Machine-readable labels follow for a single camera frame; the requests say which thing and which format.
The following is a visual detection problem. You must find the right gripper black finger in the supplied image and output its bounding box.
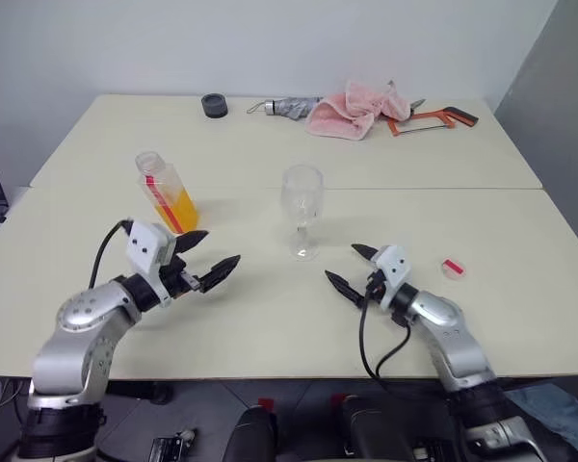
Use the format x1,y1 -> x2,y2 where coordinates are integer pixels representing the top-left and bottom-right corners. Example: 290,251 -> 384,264
351,244 -> 380,264
325,270 -> 367,309

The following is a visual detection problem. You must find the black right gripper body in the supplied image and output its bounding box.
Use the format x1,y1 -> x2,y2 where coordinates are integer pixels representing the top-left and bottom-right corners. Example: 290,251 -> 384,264
365,269 -> 389,303

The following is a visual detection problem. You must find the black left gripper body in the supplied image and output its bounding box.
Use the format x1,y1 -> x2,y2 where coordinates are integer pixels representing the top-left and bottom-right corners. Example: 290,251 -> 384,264
161,257 -> 204,298

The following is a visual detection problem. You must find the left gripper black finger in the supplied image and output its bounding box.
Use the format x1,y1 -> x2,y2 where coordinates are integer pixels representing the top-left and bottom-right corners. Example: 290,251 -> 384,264
175,230 -> 209,254
201,254 -> 242,295

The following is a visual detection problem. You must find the orange juice plastic bottle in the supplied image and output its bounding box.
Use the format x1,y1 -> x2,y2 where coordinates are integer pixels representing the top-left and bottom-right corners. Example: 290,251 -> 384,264
134,150 -> 201,233

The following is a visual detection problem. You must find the clear wine glass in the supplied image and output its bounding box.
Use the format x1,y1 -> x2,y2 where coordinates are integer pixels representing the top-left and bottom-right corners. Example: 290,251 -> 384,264
281,164 -> 325,263

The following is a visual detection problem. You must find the black table foot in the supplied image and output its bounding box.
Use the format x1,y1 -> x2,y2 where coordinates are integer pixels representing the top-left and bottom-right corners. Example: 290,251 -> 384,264
124,382 -> 172,406

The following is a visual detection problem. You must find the dark grey round container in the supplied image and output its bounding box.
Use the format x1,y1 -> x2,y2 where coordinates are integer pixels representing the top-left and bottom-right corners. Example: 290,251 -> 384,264
200,92 -> 229,119

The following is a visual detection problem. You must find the pink towel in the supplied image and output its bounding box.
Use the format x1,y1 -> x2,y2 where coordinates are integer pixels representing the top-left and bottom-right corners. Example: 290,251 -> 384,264
303,79 -> 413,141

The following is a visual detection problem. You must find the dark rounded shape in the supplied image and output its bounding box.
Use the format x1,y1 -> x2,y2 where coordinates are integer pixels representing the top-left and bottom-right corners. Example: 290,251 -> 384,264
221,397 -> 278,462
330,393 -> 415,462

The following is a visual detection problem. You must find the orange hacksaw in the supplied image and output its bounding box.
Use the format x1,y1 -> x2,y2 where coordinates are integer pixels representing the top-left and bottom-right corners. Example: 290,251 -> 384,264
387,106 -> 480,138

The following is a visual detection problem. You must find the folded grey umbrella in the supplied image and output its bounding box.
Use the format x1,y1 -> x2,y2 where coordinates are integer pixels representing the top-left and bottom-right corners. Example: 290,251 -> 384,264
246,95 -> 322,121

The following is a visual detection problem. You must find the small black floor device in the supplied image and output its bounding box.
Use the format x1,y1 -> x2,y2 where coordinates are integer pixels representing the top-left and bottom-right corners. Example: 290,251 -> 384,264
151,427 -> 197,462

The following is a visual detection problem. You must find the blue denim trouser leg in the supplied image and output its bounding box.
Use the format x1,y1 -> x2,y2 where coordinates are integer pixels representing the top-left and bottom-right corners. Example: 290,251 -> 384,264
505,383 -> 578,454

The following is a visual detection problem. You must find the grey partition panel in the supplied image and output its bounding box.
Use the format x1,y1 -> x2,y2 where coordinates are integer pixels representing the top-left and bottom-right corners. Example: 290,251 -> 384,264
493,0 -> 578,269

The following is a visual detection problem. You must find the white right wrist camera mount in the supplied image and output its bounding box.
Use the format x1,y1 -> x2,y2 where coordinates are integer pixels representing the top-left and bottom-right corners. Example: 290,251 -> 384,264
373,244 -> 410,309

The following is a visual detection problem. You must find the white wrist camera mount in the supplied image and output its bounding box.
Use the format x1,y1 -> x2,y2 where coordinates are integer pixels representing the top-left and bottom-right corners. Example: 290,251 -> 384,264
126,219 -> 179,307
373,244 -> 410,309

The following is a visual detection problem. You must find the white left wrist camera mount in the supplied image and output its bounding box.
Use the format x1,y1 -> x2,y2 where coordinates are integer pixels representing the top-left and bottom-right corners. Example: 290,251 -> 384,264
126,219 -> 179,307

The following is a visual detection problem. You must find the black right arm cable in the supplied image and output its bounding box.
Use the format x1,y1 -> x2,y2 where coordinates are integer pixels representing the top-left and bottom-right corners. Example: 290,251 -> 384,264
358,283 -> 459,403

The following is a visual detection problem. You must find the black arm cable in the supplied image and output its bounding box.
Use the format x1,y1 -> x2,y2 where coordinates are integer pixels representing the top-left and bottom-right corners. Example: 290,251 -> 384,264
89,218 -> 135,290
358,283 -> 459,403

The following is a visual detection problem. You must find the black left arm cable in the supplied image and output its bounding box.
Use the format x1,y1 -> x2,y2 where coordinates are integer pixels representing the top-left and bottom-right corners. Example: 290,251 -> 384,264
89,218 -> 135,290

